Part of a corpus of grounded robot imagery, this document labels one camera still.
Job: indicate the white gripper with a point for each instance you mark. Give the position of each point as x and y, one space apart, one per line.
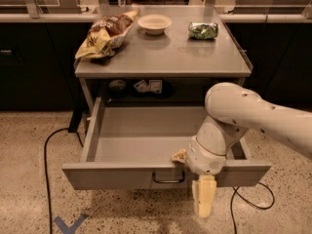
204 159

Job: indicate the grey top drawer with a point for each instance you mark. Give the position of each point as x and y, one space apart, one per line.
132 148

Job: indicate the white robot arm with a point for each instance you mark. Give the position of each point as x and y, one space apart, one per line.
232 110

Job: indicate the grey metal drawer cabinet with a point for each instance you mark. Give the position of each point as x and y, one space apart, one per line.
166 69

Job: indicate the dark counter with white top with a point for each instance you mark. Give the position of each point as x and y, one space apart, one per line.
37 61

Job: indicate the green crushed can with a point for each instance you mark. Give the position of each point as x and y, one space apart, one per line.
203 30

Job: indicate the white paper bowl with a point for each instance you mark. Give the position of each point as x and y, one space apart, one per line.
154 24

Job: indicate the yellow brown chip bag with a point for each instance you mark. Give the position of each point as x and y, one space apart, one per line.
105 35

